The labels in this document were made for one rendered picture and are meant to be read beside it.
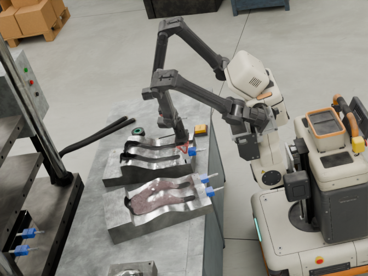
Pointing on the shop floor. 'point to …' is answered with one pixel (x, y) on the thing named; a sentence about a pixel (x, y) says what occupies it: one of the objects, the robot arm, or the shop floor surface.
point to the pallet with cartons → (32, 19)
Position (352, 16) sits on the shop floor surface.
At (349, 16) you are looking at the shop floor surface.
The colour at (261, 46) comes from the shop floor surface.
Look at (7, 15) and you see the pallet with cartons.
